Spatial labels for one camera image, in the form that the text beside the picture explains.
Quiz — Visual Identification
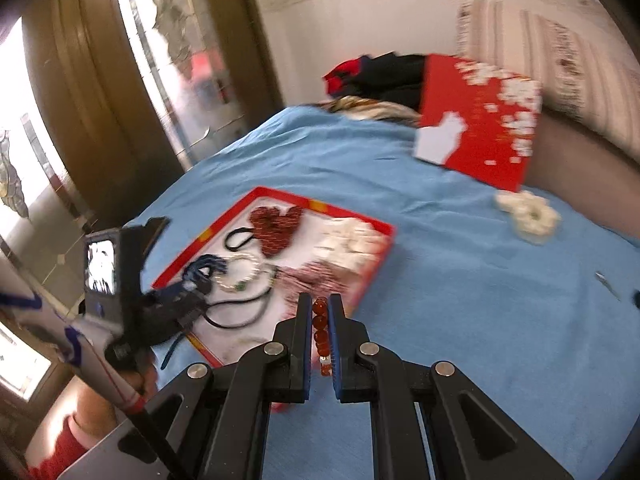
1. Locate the white pearl bracelet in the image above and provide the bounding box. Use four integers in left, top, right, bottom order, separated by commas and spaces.
214, 251, 266, 295

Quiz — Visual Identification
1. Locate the cream white scrunchie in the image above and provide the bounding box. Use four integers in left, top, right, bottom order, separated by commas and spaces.
495, 190, 562, 245

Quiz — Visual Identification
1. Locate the red plaid scrunchie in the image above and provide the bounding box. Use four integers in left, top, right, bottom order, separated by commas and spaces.
276, 261, 349, 312

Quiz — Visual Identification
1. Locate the silver hair clip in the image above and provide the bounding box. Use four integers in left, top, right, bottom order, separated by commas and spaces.
594, 271, 620, 301

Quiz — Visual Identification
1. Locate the left hand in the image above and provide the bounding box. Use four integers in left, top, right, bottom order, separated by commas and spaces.
119, 350, 158, 399

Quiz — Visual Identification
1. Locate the striped pillow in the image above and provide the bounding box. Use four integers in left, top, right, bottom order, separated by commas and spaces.
458, 0, 639, 159

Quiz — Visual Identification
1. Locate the blue blanket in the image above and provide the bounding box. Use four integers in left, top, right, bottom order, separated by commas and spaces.
142, 106, 639, 479

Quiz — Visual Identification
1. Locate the dark jewelry pile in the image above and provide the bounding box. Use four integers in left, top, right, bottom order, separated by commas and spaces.
156, 254, 228, 301

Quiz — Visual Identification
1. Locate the red floral box lid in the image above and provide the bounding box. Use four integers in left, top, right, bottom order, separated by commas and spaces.
413, 54, 542, 192

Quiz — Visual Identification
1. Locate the dark clothes pile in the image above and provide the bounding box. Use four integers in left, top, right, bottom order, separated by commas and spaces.
323, 52, 427, 112

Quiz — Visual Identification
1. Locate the red bead bracelet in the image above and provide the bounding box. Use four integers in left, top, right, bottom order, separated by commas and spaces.
310, 294, 335, 378

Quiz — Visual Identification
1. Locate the red tray box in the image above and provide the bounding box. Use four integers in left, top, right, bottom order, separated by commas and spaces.
153, 186, 396, 366

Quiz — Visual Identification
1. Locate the white floral scrunchie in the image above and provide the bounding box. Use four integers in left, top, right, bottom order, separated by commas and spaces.
312, 217, 387, 276

